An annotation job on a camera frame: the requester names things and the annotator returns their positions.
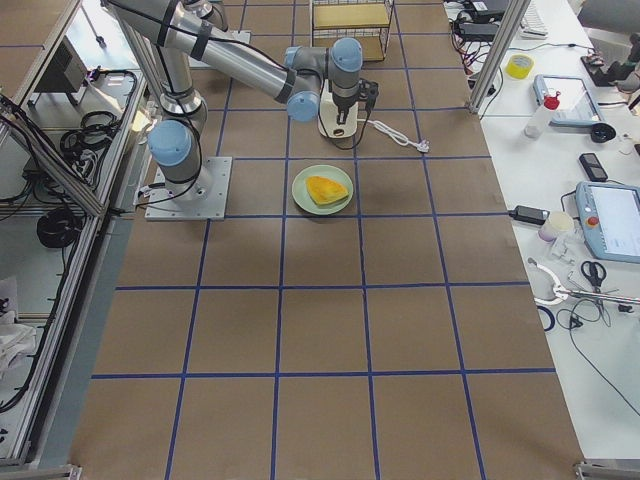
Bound white curved plastic part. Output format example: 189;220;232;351
526;257;569;307

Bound white toaster power cable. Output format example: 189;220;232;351
357;117;431;154

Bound white squeeze bottle red cap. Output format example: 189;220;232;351
524;92;560;139

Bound grey metal box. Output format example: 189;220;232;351
28;36;88;106

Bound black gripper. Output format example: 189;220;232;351
331;85;358;125

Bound black power brick top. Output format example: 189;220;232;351
456;22;499;42

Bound yellow tape roll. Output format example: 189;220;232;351
505;54;534;80

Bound blue teach pendant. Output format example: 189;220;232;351
533;74;604;127
560;181;639;264

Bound wire rack wooden shelf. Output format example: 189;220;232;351
309;0;394;62

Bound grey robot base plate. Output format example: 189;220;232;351
145;157;232;221

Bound light green plate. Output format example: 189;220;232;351
291;165;354;216

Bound black scissors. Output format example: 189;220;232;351
580;260;607;293

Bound blue tape roll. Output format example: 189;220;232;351
536;305;556;332

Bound white keyboard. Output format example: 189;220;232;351
519;0;548;40

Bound coiled black cable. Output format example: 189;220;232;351
36;207;79;249

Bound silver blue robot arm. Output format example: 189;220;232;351
108;1;365;202

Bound black remote control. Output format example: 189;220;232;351
579;153;608;182

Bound white cup purple base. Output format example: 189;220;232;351
538;211;574;242

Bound white toaster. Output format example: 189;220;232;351
318;80;359;140

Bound yellow toast slice on plate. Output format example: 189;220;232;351
305;175;349;206

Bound black round cap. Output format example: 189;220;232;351
590;122;617;144

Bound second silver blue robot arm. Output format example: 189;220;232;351
182;0;229;31

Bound upper blue teach pendant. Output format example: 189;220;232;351
533;74;604;127

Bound black power adapter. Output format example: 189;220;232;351
508;205;549;225

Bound lower blue teach pendant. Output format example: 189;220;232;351
560;181;639;264

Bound aluminium frame post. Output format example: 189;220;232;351
467;0;530;114

